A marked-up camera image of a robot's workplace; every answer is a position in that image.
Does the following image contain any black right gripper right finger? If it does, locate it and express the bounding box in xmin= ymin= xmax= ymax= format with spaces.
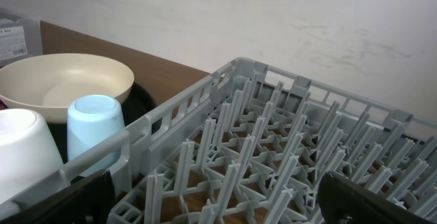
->
xmin=317 ymin=171 xmax=431 ymax=224

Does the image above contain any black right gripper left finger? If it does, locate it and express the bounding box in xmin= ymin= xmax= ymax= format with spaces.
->
xmin=1 ymin=169 xmax=115 ymax=224

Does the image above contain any white cup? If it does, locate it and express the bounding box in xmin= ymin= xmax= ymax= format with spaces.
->
xmin=1 ymin=109 xmax=64 ymax=203

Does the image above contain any light blue cup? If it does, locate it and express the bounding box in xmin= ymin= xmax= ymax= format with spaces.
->
xmin=67 ymin=94 xmax=125 ymax=161

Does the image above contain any beige bowl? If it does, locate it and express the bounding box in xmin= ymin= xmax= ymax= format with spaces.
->
xmin=1 ymin=53 xmax=135 ymax=124

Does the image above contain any grey dishwasher rack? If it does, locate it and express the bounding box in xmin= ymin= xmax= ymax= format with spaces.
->
xmin=1 ymin=58 xmax=436 ymax=223

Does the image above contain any black round tray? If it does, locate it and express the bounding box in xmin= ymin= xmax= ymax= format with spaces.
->
xmin=48 ymin=83 xmax=156 ymax=163

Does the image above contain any clear plastic bin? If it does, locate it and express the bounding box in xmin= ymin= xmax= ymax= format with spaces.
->
xmin=0 ymin=8 xmax=43 ymax=67

